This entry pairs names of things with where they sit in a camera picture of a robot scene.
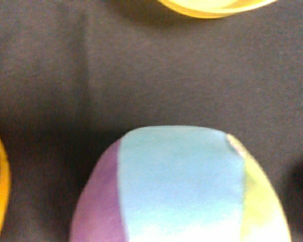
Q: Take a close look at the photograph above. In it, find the pastel multicolour soft ball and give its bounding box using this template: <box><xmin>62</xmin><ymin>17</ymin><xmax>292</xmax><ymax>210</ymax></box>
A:
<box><xmin>69</xmin><ymin>126</ymin><xmax>291</xmax><ymax>241</ymax></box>

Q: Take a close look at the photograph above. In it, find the yellow plastic bowl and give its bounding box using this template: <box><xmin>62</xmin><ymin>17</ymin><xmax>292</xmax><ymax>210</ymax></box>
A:
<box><xmin>159</xmin><ymin>0</ymin><xmax>274</xmax><ymax>19</ymax></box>

